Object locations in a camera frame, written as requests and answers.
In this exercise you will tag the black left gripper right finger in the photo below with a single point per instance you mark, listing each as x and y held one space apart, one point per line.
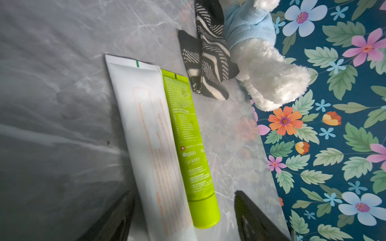
253 224

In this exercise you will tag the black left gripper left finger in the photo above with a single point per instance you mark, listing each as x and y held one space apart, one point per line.
111 223

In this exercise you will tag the white tube orange cap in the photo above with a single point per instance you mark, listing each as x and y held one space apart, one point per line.
139 90

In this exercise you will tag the green Curaprox toothpaste tube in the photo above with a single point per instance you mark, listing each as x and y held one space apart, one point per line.
193 161

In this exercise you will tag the striped black white sock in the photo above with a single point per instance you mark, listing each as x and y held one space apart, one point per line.
207 58

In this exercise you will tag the white teddy bear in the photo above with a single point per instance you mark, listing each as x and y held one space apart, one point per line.
250 36

